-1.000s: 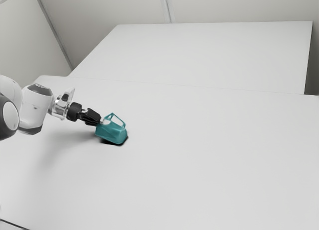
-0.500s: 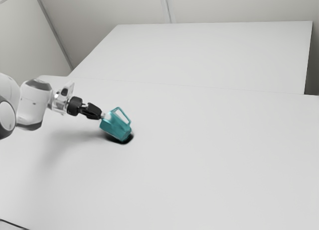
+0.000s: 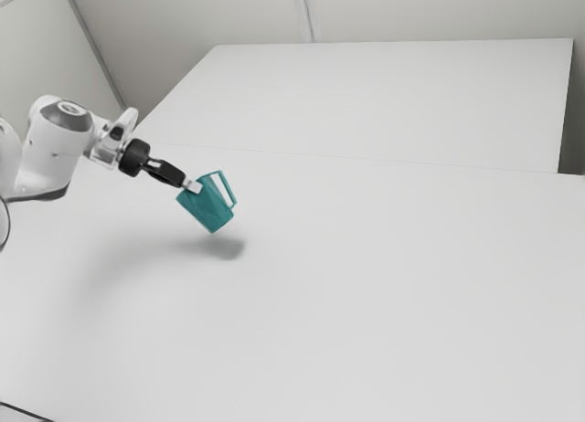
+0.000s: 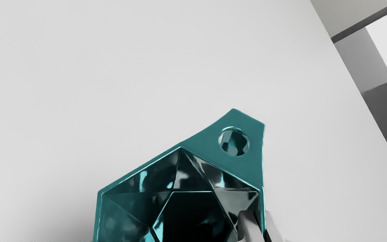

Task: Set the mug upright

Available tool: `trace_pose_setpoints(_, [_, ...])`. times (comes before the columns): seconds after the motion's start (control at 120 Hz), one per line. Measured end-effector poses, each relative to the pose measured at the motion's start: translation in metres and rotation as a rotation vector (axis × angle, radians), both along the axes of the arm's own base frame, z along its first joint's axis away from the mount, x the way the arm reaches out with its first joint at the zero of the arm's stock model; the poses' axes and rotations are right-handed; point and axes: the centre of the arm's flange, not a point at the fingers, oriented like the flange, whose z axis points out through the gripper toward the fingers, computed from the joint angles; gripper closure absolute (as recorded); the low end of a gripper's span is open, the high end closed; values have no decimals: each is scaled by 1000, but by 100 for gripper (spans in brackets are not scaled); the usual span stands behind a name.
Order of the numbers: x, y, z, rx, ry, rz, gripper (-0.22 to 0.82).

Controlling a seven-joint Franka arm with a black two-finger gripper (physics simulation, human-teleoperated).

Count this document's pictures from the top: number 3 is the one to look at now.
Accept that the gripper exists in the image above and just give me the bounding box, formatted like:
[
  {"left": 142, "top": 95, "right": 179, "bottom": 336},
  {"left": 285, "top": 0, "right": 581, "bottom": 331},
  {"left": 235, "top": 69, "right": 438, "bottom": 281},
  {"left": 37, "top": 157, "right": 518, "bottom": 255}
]
[{"left": 119, "top": 138, "right": 204, "bottom": 195}]

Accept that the teal faceted mug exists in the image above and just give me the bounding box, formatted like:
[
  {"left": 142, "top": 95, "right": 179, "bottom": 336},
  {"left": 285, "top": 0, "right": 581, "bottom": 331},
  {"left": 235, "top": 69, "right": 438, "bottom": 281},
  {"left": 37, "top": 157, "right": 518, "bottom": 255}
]
[{"left": 175, "top": 169, "right": 239, "bottom": 235}]

